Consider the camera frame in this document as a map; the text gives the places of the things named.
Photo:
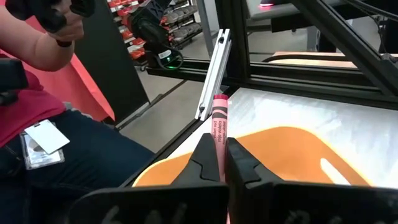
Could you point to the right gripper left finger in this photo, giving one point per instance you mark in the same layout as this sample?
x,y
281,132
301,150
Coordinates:
x,y
155,205

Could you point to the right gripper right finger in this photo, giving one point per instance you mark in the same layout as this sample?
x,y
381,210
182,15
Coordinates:
x,y
311,205

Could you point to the red crayon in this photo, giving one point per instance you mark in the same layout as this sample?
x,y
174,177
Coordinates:
x,y
220,124

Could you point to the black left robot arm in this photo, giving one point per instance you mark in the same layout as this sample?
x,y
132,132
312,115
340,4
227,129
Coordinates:
x,y
155,34

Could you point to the yellow plastic bin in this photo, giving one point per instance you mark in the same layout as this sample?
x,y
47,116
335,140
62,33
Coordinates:
x,y
280,155

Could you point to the person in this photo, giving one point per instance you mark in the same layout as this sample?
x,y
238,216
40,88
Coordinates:
x,y
93,149

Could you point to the clear badge holder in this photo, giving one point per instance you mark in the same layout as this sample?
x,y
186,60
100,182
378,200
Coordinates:
x,y
40,160

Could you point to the white badge card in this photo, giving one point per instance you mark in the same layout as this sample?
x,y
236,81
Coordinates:
x,y
46,135

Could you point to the red fabric sheet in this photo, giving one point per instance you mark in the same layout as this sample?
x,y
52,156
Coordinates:
x,y
84,87

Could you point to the wooden background table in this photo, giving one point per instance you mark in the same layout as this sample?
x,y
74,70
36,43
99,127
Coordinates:
x,y
311,63

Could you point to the silver aluminium bar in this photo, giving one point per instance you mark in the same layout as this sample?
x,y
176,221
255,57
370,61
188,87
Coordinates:
x,y
214,71

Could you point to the black partition panel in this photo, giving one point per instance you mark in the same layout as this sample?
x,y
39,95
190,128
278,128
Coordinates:
x,y
105,62

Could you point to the shelf with red bins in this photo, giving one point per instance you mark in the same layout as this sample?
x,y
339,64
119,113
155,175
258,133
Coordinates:
x,y
183,18

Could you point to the black chair armrest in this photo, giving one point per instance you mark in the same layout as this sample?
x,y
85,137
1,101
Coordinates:
x,y
12,74

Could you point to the person's hand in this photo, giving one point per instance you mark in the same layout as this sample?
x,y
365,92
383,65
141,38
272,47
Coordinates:
x,y
70,28

